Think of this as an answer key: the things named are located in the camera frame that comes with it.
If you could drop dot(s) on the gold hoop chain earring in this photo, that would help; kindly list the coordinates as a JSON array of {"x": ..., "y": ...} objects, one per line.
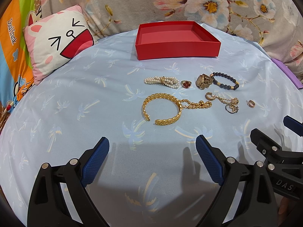
[{"x": 230, "y": 102}]

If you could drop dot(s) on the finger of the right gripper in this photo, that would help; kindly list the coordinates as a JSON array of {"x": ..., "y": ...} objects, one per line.
[
  {"x": 293, "y": 125},
  {"x": 266, "y": 146}
]

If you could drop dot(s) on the purple mat edge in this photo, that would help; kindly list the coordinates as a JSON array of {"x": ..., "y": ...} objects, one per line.
[{"x": 288, "y": 73}]

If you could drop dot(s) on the red cardboard tray box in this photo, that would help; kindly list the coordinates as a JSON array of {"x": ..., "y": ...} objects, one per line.
[{"x": 175, "y": 39}]

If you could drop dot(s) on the white cat face pillow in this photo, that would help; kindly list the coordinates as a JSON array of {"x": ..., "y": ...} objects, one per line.
[{"x": 55, "y": 40}]

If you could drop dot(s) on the small rose gold earring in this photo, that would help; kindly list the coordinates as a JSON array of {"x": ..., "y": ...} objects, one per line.
[{"x": 250, "y": 103}]

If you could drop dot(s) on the gold woven cuff bangle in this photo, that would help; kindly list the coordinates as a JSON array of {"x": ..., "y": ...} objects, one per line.
[{"x": 165, "y": 108}]

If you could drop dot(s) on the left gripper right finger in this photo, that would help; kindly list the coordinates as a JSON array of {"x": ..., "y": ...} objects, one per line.
[{"x": 257, "y": 206}]

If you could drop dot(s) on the colourful cartoon fabric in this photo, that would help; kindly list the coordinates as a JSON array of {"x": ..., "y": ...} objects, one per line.
[{"x": 16, "y": 70}]

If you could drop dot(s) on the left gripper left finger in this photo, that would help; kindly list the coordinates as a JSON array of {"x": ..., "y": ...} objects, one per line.
[{"x": 47, "y": 206}]

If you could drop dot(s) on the grey floral fleece blanket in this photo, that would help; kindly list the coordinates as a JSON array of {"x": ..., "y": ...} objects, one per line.
[{"x": 275, "y": 24}]

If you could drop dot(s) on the light blue palm bedsheet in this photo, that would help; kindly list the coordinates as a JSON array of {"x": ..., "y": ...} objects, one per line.
[{"x": 153, "y": 175}]

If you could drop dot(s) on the person right hand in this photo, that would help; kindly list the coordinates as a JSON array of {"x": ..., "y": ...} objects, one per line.
[{"x": 290, "y": 213}]

